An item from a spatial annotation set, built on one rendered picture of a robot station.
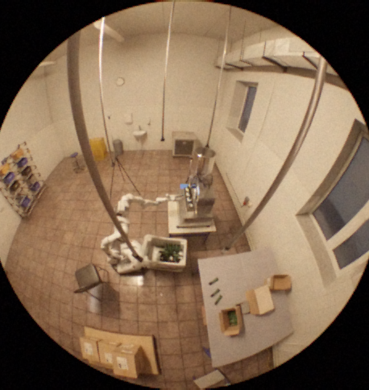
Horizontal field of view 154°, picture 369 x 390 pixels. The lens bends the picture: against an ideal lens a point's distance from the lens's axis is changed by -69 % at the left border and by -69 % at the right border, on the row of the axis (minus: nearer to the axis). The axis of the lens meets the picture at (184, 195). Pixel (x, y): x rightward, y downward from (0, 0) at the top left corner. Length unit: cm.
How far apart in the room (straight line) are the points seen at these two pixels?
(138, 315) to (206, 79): 623
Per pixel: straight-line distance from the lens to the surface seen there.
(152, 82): 498
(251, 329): 217
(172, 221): 216
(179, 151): 483
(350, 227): 231
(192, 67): 504
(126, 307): 269
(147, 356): 268
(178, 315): 259
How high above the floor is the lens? 257
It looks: 46 degrees down
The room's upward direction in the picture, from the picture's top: 8 degrees clockwise
